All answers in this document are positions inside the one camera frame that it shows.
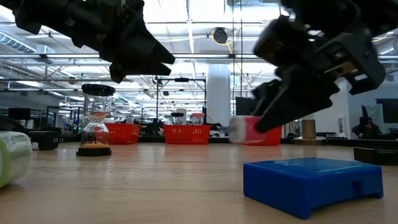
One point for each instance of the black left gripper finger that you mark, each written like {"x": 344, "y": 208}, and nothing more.
{"x": 140, "y": 46}
{"x": 136, "y": 71}

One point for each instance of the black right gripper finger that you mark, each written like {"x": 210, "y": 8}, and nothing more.
{"x": 301, "y": 96}
{"x": 267, "y": 93}

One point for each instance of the pink and white wall charger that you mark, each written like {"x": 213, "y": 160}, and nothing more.
{"x": 245, "y": 130}

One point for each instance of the blue plastic case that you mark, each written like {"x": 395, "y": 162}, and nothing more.
{"x": 311, "y": 186}

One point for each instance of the orange sand hourglass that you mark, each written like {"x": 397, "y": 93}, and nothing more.
{"x": 94, "y": 152}

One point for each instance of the black digital display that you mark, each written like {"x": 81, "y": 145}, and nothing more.
{"x": 376, "y": 156}

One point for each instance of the black wall charger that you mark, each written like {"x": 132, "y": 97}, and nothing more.
{"x": 46, "y": 140}

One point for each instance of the black monitor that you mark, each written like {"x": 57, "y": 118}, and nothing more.
{"x": 244, "y": 105}

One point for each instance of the white mushroom table lamp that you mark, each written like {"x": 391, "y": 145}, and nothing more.
{"x": 308, "y": 129}

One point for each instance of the red plastic basket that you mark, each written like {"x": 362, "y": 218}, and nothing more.
{"x": 186, "y": 134}
{"x": 275, "y": 138}
{"x": 127, "y": 133}

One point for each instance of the white square column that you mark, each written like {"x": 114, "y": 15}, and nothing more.
{"x": 218, "y": 93}

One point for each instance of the white cylinder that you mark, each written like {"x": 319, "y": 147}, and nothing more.
{"x": 183, "y": 110}

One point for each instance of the person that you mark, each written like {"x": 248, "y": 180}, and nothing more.
{"x": 367, "y": 129}

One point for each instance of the dark background monitor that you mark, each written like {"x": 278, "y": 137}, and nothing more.
{"x": 18, "y": 114}

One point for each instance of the black metal rig frame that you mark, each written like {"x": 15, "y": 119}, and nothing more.
{"x": 182, "y": 80}

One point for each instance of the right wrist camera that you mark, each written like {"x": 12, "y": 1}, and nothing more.
{"x": 280, "y": 40}

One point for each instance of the dark wall screen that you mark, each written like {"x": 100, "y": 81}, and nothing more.
{"x": 388, "y": 110}

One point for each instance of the black aluminium table frame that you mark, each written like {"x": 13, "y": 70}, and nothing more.
{"x": 217, "y": 140}

